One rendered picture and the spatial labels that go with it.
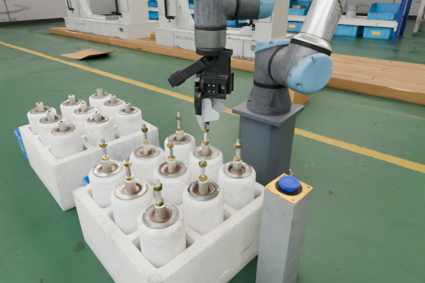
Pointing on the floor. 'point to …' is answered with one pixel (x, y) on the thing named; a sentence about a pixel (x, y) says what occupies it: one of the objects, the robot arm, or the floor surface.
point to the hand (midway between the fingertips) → (203, 122)
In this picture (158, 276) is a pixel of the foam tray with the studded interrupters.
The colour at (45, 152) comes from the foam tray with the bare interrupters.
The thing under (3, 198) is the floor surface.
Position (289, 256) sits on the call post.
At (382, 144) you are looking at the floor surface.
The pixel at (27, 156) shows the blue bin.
